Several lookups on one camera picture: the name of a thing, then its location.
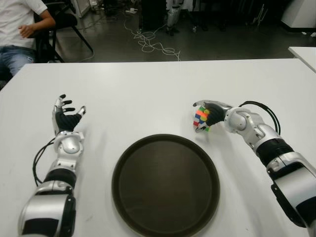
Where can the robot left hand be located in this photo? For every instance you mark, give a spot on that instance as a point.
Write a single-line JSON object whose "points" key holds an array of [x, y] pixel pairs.
{"points": [[65, 122]]}

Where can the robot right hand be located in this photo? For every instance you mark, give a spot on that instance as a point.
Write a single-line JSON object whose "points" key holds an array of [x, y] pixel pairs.
{"points": [[216, 113]]}

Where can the multicoloured Rubik's cube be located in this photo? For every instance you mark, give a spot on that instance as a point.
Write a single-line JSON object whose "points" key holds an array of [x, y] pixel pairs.
{"points": [[200, 116]]}

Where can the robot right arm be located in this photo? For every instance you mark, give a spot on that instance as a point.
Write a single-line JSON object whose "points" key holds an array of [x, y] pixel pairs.
{"points": [[238, 121]]}

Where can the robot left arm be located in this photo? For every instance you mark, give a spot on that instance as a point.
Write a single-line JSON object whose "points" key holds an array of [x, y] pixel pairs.
{"points": [[70, 146]]}

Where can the dark brown round plate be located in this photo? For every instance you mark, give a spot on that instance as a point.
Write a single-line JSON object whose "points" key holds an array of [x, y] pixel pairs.
{"points": [[165, 187]]}

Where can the black office chair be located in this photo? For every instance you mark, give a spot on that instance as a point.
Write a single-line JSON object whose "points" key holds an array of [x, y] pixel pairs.
{"points": [[64, 19]]}

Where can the grey metal stand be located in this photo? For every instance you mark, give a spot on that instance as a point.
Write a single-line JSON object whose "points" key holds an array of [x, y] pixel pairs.
{"points": [[259, 17]]}

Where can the silver humanoid robot legs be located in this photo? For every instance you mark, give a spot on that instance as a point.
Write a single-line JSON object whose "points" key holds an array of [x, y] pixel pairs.
{"points": [[172, 17]]}

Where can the white side table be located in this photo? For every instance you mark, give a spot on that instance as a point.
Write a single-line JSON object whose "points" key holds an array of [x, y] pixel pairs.
{"points": [[306, 55]]}

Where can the seated person white shirt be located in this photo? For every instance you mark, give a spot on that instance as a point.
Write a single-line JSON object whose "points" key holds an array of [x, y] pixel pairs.
{"points": [[17, 19]]}

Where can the white panel board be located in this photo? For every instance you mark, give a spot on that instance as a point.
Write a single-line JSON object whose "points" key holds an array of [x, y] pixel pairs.
{"points": [[82, 7]]}

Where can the white power strip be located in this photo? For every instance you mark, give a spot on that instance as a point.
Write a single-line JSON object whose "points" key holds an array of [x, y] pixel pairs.
{"points": [[132, 10]]}

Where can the white cabinet black base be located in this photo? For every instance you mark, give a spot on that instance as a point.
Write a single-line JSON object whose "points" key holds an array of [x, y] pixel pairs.
{"points": [[301, 13]]}

